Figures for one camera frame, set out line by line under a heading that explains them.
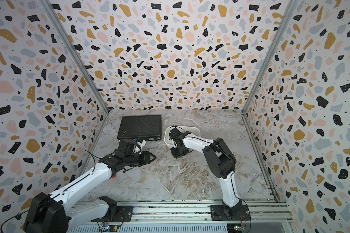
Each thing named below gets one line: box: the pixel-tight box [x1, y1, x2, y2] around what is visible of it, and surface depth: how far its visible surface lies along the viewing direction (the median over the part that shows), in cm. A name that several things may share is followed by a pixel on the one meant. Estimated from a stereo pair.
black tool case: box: [117, 114, 162, 141], surface depth 108 cm
